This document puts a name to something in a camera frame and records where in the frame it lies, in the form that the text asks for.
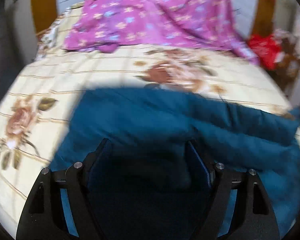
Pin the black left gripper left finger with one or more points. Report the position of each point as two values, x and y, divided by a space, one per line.
58 205

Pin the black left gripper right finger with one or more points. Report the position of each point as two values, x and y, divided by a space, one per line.
236 204

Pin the blue zip jacket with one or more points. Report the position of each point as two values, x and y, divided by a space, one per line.
141 119

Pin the cream floral bed sheet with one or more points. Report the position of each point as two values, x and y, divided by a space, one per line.
140 195

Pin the red bag on nightstand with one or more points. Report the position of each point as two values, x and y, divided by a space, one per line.
267 48

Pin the grey refrigerator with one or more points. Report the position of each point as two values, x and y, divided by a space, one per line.
10 64

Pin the wooden bed headboard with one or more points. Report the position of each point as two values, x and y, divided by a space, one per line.
251 16

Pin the purple floral quilt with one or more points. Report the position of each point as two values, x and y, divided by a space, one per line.
105 25

